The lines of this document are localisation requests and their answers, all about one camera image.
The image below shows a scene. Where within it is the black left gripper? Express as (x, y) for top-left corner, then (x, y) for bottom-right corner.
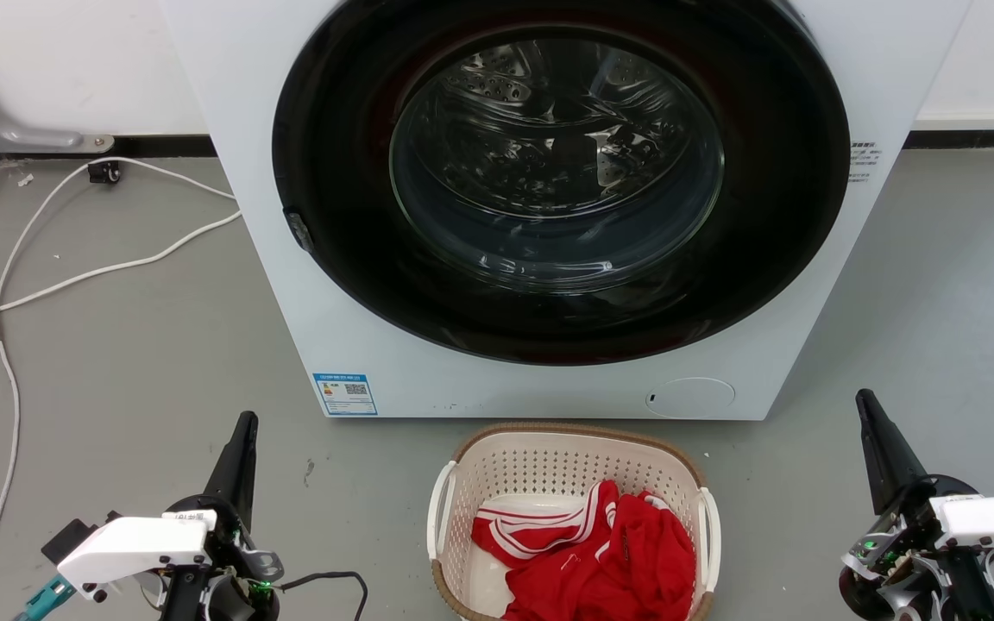
(159, 411), (285, 621)

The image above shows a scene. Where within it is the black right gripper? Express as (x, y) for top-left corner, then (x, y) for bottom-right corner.
(838, 388), (991, 621)

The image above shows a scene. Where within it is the cream plastic laundry basket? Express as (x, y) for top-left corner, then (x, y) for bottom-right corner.
(426, 422), (721, 621)

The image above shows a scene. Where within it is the blue energy label sticker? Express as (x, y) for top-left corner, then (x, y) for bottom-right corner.
(313, 373), (378, 417)

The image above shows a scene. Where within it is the round white filter cover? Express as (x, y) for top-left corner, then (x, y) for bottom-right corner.
(645, 377), (737, 420)

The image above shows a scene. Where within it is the black round glass washer door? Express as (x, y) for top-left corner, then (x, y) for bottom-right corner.
(272, 0), (852, 367)

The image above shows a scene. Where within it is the red white-striped garment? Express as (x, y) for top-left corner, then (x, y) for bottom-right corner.
(471, 480), (697, 621)

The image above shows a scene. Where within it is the white front-load washing machine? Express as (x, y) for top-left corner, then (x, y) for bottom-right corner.
(158, 0), (975, 422)

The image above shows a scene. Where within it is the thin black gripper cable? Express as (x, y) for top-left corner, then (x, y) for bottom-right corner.
(276, 570), (370, 621)

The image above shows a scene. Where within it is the teal cable connector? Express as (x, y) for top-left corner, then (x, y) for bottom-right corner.
(14, 575), (77, 621)

